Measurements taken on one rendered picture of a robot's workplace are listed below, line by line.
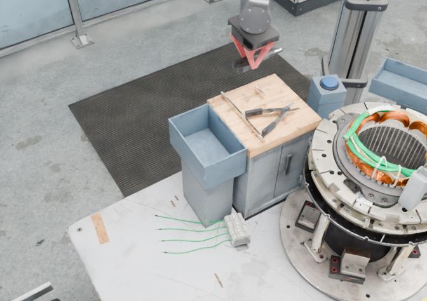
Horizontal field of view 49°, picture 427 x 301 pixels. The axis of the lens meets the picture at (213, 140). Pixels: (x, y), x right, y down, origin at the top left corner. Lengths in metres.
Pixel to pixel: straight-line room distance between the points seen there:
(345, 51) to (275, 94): 0.33
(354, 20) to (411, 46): 2.02
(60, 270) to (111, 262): 0.95
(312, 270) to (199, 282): 0.27
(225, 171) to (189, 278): 0.29
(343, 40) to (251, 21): 0.56
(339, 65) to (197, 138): 0.51
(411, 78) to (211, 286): 0.74
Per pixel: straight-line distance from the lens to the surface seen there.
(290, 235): 1.21
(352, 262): 1.16
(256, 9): 0.85
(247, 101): 1.12
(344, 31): 1.36
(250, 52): 0.96
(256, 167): 1.09
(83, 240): 1.25
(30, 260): 2.20
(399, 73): 1.35
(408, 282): 1.23
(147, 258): 1.20
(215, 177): 1.03
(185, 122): 1.11
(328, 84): 1.24
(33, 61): 3.14
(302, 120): 1.09
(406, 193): 0.93
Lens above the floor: 1.83
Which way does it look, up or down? 48 degrees down
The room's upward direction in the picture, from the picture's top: 1 degrees clockwise
